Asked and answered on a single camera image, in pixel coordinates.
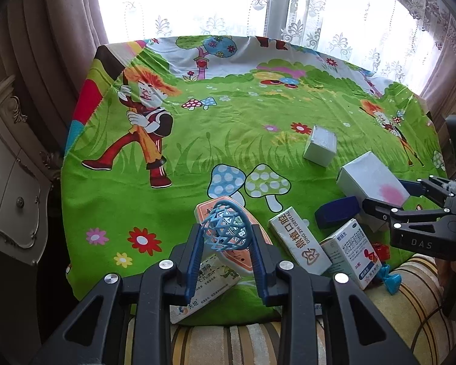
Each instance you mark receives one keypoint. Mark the cream carved dresser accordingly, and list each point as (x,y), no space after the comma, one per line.
(11,178)

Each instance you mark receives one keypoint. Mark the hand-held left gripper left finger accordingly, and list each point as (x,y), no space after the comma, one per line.
(195,258)

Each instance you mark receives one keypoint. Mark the green cartoon printed blanket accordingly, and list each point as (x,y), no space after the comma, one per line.
(212,121)

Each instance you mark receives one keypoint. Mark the white blue-stripe carton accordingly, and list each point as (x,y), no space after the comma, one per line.
(349,254)

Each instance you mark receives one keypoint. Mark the light blue plastic toy piece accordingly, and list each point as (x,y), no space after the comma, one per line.
(391,279)

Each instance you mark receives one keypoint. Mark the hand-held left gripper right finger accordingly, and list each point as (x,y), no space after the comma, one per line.
(260,273)

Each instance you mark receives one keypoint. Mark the white pink-flowered box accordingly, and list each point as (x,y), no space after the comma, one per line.
(364,178)

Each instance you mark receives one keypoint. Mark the white orange-print carton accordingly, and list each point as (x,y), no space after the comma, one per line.
(296,239)

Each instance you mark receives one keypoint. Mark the white lace curtain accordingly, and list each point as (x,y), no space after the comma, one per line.
(155,7)

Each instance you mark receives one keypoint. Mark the plain white scuffed box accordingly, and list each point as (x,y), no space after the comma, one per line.
(319,148)

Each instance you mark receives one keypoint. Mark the blue mesh ball toy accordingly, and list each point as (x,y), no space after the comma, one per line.
(233,259)

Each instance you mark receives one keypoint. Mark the white window frame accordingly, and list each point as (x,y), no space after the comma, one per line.
(279,3)

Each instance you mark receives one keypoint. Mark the red plastic toy piece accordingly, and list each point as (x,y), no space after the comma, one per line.
(382,253)

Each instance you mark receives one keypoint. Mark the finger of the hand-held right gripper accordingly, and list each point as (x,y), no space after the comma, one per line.
(410,187)
(338,213)

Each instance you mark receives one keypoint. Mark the mauve pleated curtain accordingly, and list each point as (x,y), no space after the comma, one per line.
(60,45)

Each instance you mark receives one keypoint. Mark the white green-print carton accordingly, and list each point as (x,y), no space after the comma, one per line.
(216,279)

